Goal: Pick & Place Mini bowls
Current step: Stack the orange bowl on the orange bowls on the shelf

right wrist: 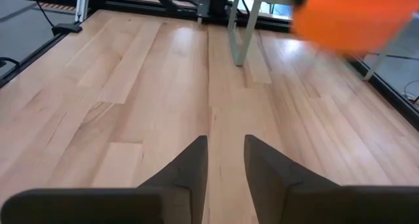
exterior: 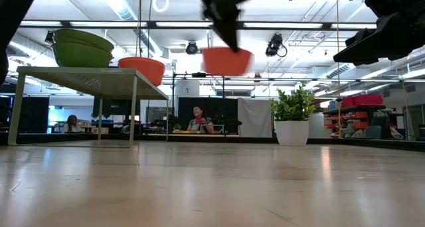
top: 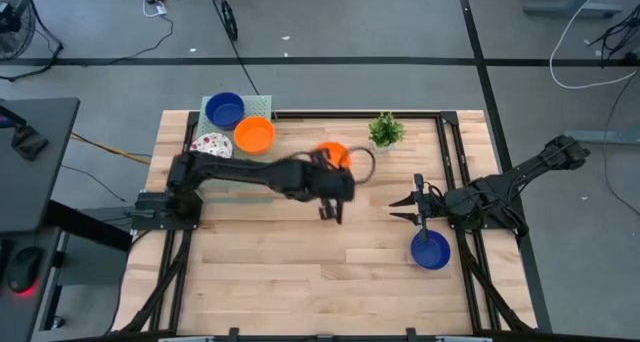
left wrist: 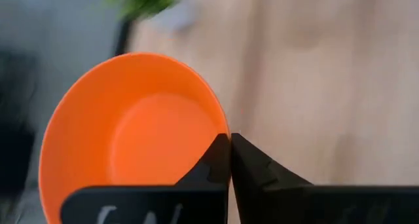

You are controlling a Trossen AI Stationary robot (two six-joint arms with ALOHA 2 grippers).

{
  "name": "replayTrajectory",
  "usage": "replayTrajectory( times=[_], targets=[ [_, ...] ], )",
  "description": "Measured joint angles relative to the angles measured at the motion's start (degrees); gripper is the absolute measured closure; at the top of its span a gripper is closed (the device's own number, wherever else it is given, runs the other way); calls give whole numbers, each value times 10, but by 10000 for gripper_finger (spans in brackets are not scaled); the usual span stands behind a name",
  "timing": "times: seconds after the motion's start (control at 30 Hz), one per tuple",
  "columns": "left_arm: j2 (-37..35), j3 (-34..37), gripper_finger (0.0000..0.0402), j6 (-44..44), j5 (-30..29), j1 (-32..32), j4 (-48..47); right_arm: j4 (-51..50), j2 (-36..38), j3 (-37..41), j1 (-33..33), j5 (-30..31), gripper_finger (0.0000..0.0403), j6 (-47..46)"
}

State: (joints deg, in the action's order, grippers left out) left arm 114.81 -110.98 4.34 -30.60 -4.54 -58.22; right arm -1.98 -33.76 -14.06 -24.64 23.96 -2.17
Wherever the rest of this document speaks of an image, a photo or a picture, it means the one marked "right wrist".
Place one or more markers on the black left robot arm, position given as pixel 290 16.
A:
pixel 217 1

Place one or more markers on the orange plastic mini bowl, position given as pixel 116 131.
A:
pixel 353 17

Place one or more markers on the silver aluminium post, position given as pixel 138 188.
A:
pixel 82 4

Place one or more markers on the pale green perforated rack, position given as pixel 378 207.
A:
pixel 244 34

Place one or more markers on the black adapter box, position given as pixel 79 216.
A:
pixel 65 28

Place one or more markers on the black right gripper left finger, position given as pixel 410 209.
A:
pixel 98 207

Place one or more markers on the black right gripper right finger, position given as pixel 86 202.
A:
pixel 311 204

